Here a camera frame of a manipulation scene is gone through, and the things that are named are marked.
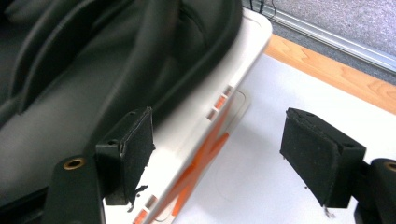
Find white table mat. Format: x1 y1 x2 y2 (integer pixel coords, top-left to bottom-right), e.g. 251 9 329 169
172 53 396 224

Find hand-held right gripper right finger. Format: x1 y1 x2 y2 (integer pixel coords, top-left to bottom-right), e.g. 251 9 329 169
278 107 367 209

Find metal floor rail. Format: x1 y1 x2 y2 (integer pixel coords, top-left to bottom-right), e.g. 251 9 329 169
242 0 396 75

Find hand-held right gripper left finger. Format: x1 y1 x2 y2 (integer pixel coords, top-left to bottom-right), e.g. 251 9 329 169
94 106 156 207

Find black floor cables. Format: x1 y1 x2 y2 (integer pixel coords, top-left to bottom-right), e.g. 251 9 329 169
247 0 277 17

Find white two-tier shoe rack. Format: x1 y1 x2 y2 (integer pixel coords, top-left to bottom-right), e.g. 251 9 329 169
102 7 274 224

